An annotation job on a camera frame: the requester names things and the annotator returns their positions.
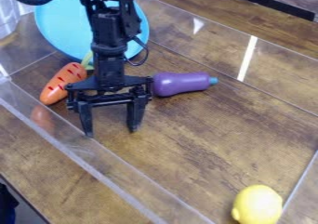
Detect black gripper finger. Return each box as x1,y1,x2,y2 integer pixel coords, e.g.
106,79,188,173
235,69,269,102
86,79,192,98
78,101,93,138
127,96,148,132

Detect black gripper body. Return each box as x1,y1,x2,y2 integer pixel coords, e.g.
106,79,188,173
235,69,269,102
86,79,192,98
65,57,152,112

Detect orange toy carrot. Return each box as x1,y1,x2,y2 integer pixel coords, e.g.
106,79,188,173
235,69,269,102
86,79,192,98
40,52,93,105

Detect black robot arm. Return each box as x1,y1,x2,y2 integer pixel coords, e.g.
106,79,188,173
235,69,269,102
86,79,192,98
65,0,152,137

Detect purple toy eggplant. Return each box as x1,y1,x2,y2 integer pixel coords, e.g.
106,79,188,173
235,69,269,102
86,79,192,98
152,72,219,97

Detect blue plastic plate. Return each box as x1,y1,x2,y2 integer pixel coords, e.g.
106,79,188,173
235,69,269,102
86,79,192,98
34,0,149,62

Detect black bar in background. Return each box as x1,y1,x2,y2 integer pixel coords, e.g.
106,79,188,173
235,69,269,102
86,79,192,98
245,0,315,21

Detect yellow toy lemon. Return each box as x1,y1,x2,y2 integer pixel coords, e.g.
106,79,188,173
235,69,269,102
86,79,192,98
231,185,283,224

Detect clear acrylic tray wall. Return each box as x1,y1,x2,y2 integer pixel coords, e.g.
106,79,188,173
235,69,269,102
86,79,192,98
0,0,318,224

